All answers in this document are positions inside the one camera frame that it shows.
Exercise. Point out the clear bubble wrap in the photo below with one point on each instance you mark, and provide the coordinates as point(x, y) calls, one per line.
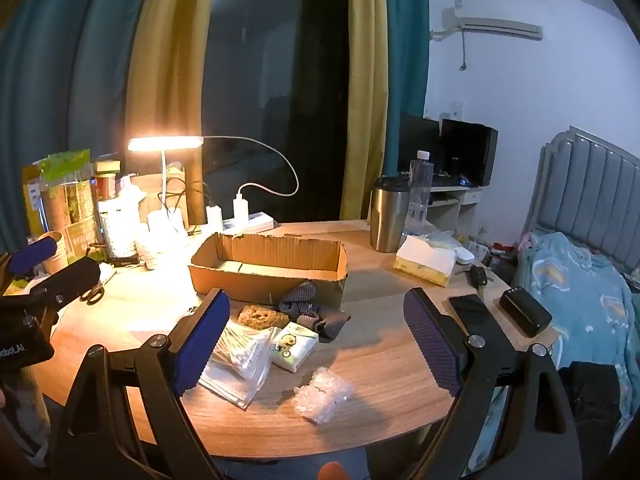
point(318, 400)

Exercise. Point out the black smartphone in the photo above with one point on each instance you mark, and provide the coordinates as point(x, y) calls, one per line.
point(470, 309)

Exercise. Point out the green tissue packet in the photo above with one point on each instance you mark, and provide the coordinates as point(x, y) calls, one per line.
point(292, 346)

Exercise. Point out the white desk lamp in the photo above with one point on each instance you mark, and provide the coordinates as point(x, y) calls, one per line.
point(189, 148)

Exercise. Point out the blue patterned blanket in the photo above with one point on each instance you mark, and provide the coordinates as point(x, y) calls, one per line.
point(592, 309)

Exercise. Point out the grey knitted sock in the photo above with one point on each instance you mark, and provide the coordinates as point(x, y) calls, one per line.
point(302, 308)

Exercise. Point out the bag of cotton swabs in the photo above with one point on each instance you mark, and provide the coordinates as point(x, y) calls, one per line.
point(244, 350)

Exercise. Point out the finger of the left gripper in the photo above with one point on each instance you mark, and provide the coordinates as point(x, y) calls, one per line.
point(25, 260)
point(68, 284)

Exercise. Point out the white wall air conditioner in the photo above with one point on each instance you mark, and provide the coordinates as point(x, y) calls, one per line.
point(495, 26)

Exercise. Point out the grey padded headboard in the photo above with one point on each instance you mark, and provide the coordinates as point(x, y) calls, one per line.
point(588, 189)

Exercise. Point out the steel travel mug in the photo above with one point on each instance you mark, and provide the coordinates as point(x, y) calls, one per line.
point(389, 206)

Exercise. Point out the brown cardboard box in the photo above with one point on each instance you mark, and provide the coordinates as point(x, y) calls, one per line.
point(262, 269)

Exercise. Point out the brown plush bear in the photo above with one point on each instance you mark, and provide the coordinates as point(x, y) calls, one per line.
point(261, 318)

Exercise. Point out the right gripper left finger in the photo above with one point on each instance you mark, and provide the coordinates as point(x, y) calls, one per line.
point(168, 365)

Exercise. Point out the yellow tissue box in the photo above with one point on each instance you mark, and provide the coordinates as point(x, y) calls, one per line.
point(419, 259)

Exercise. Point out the black scissors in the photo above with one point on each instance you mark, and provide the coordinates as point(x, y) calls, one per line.
point(93, 296)

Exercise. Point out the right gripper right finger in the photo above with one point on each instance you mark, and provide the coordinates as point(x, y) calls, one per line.
point(469, 364)

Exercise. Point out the black car key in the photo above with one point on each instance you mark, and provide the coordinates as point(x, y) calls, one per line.
point(478, 279)

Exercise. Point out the clear water bottle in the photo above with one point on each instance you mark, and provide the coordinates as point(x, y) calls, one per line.
point(420, 183)

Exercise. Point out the yellow and teal curtain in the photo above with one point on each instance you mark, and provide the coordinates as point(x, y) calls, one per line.
point(297, 101)

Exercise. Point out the white charger with black cable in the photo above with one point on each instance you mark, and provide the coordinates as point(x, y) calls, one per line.
point(214, 217)

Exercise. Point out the white computer desk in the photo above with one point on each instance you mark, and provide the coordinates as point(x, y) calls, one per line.
point(452, 208)

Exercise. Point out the black computer monitor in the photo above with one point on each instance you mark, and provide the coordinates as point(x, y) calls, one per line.
point(463, 153)

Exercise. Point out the white power strip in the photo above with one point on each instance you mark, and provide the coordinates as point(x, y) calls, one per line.
point(256, 223)

